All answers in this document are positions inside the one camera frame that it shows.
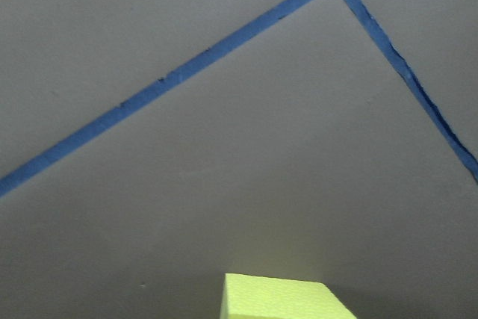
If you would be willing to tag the yellow foam block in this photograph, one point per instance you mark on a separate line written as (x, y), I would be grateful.
(247, 296)

